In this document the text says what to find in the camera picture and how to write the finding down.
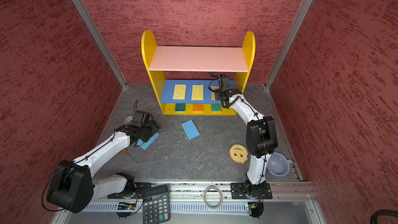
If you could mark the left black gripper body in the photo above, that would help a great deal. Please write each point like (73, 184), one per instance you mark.
(149, 130)

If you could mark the yellow smiley face sponge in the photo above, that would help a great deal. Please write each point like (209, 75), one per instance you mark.
(238, 153)

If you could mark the black desk calculator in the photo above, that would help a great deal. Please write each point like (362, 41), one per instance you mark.
(156, 205)

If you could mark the orange sponge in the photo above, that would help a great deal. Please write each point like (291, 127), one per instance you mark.
(198, 108)

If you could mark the left small circuit board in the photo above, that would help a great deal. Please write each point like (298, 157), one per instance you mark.
(125, 206)

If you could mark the red handled screwdriver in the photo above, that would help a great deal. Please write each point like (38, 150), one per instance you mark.
(126, 152)

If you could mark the bright green sponge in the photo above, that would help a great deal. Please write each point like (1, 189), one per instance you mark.
(215, 108)

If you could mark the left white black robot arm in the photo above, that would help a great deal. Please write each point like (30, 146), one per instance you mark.
(73, 186)

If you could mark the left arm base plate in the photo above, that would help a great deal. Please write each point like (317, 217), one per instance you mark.
(138, 190)

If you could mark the small circuit board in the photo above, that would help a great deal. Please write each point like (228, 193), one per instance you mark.
(255, 206)
(125, 206)

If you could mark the yellow pink blue shelf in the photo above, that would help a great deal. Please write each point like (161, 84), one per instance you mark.
(171, 65)

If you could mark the tan yellow sponge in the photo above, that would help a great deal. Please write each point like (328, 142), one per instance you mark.
(214, 93)

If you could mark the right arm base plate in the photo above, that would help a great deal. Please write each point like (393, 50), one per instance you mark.
(238, 190)

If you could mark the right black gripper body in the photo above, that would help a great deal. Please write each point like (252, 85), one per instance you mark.
(218, 94)

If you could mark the right small circuit board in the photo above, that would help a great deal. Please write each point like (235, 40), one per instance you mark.
(255, 206)

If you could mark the blue sponge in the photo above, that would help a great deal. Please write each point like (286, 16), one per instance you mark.
(145, 145)
(190, 129)

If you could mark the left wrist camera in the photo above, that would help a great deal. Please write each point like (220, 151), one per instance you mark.
(142, 119)

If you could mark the clear tape roll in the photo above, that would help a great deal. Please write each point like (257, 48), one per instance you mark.
(128, 120)

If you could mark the black cable loop corner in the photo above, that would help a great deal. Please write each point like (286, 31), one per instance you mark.
(382, 213)

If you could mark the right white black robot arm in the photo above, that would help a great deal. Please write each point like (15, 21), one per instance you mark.
(261, 137)

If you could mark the dark green scouring sponge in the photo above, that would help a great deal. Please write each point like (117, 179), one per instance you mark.
(180, 108)

